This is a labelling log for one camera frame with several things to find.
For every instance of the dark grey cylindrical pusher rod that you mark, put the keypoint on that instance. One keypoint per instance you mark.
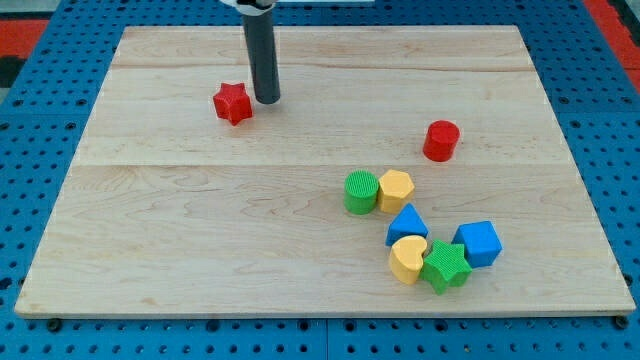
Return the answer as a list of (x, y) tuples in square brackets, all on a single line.
[(260, 41)]

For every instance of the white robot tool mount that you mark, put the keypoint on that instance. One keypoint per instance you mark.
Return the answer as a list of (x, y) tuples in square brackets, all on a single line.
[(251, 7)]

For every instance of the red star block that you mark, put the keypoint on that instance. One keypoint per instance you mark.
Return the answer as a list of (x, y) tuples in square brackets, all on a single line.
[(232, 103)]

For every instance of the green star block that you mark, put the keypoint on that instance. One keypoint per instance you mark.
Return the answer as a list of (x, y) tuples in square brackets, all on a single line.
[(445, 266)]

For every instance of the green cylinder block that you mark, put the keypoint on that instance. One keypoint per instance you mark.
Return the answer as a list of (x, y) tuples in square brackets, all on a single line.
[(360, 192)]

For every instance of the light wooden board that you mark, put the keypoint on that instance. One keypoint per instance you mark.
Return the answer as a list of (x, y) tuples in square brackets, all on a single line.
[(168, 211)]

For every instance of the yellow hexagon block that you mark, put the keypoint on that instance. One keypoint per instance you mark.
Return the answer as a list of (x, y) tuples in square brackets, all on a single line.
[(396, 189)]

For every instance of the red cylinder block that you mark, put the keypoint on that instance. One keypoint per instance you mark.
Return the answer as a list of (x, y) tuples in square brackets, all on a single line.
[(440, 141)]

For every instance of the blue triangle block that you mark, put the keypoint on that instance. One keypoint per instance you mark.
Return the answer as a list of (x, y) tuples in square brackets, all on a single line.
[(407, 222)]

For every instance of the yellow heart block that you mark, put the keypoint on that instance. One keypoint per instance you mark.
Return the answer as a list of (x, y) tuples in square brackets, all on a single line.
[(406, 258)]

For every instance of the blue cube block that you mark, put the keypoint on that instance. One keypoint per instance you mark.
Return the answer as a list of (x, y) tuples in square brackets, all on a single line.
[(481, 241)]

